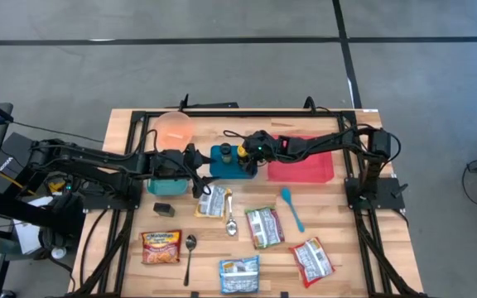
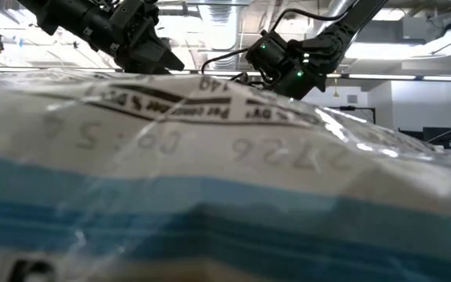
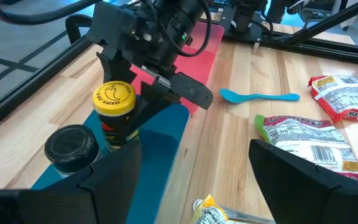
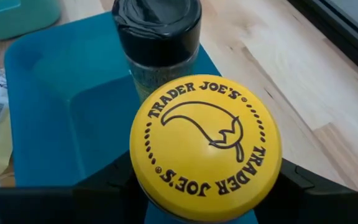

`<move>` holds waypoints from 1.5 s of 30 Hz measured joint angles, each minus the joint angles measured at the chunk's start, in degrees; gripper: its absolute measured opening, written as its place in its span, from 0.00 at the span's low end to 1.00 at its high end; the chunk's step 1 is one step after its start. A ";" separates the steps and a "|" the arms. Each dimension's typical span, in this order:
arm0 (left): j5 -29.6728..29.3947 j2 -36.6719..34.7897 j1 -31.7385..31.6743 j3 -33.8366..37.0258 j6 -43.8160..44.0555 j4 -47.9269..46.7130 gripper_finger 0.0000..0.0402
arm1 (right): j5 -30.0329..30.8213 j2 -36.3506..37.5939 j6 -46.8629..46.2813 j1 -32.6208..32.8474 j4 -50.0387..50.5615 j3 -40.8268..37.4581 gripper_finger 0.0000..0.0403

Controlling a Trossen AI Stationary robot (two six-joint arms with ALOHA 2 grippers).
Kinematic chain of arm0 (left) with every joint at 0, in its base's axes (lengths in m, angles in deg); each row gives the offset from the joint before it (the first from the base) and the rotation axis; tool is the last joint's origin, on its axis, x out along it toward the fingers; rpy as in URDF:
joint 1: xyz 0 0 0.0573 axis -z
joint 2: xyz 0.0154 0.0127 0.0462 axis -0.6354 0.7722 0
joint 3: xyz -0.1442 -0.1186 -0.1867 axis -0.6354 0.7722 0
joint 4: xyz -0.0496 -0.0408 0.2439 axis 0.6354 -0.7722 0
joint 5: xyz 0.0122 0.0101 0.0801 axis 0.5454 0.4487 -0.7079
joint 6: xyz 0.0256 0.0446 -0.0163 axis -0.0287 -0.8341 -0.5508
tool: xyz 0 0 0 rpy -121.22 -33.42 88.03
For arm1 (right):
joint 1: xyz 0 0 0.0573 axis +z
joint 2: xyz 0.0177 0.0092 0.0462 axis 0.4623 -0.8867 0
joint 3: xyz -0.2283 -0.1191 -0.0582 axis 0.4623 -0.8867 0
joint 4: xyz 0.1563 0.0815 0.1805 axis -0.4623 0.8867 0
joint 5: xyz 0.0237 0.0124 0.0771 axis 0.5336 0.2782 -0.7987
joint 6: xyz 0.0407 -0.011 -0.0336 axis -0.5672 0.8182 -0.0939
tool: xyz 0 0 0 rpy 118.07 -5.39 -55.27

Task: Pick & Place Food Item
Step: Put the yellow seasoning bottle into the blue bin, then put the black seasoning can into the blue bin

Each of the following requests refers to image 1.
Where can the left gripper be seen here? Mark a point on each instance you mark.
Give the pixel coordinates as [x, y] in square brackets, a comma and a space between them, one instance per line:
[172, 165]

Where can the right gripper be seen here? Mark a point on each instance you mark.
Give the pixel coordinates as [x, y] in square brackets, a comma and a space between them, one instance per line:
[267, 147]

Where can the yellow-lid spice jar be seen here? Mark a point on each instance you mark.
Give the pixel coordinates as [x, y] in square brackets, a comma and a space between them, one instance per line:
[242, 151]

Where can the yellow ramen packet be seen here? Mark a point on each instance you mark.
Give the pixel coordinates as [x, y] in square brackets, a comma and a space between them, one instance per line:
[211, 203]

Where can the teal plastic bin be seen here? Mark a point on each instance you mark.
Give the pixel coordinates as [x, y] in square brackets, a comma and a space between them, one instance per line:
[166, 188]

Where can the small black box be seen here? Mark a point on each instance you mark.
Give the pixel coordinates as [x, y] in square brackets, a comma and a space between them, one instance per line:
[164, 210]

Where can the blue plastic spoon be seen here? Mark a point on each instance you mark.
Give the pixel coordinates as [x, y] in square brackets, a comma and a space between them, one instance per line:
[286, 195]

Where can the shiny metal spoon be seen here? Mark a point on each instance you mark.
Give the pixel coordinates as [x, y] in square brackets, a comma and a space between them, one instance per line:
[231, 227]

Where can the long dark metal spoon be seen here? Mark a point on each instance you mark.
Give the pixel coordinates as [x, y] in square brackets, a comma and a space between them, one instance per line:
[190, 242]

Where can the green and red ramen packet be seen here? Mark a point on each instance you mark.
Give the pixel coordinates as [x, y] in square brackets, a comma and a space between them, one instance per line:
[264, 227]

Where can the orange ramen packet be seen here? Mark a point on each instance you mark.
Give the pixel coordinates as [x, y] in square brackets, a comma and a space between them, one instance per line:
[161, 247]

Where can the blue ramen packet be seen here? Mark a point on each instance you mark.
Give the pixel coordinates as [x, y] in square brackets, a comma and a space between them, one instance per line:
[239, 275]

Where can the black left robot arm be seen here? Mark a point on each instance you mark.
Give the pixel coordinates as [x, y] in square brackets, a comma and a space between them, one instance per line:
[97, 159]

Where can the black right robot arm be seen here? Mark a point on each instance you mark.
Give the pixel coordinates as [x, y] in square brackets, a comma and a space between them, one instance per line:
[325, 142]

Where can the dark blue plastic tray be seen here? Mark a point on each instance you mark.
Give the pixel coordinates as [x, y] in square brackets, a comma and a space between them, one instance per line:
[232, 169]

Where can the black-lid spice jar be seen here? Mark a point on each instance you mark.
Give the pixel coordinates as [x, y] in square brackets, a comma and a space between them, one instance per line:
[226, 151]

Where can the pink translucent bowl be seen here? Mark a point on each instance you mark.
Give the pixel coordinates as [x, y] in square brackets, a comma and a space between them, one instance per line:
[172, 130]

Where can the red plastic tray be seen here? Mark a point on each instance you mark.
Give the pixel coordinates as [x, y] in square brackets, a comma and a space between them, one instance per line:
[304, 169]

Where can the white round cap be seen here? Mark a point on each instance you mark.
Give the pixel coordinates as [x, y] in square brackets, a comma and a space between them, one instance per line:
[58, 252]

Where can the white paper sheet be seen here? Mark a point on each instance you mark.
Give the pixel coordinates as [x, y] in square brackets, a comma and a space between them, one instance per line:
[27, 236]

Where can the black equipment case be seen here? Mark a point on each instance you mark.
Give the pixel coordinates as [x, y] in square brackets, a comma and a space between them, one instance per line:
[15, 149]

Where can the black aluminium table frame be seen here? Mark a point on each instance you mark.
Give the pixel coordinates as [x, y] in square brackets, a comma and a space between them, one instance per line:
[242, 113]

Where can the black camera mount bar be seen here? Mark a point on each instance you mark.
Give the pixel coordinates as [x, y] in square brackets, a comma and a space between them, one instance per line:
[213, 105]

